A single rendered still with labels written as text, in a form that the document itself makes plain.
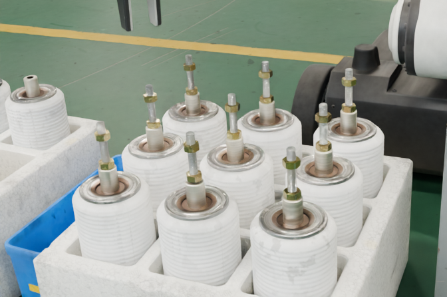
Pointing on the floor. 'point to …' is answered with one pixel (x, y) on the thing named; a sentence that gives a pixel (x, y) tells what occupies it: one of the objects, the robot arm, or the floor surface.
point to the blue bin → (42, 236)
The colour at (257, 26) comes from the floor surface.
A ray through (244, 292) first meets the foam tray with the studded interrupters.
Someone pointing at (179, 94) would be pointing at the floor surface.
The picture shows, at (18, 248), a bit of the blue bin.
